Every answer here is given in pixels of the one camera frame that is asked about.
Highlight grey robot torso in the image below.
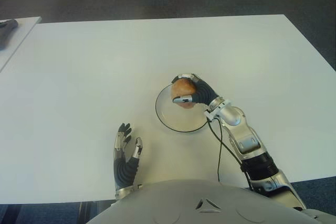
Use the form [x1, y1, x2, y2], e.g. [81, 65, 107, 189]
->
[90, 179, 336, 224]

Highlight grey table leg frame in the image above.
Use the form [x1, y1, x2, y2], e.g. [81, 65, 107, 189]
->
[78, 200, 117, 223]

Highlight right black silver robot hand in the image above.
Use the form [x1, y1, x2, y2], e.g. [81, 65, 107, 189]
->
[172, 72, 220, 107]

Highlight white plate with black rim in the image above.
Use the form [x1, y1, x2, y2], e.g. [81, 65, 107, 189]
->
[154, 83, 211, 133]

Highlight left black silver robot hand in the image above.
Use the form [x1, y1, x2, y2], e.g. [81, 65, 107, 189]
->
[113, 123, 144, 191]

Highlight thin black cable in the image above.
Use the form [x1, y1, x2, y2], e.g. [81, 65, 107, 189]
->
[217, 119, 254, 191]
[206, 118, 224, 183]

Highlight black device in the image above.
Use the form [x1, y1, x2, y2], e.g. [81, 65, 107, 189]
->
[0, 19, 18, 50]

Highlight red yellow apple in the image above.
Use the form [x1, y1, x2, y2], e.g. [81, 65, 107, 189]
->
[170, 78, 198, 110]

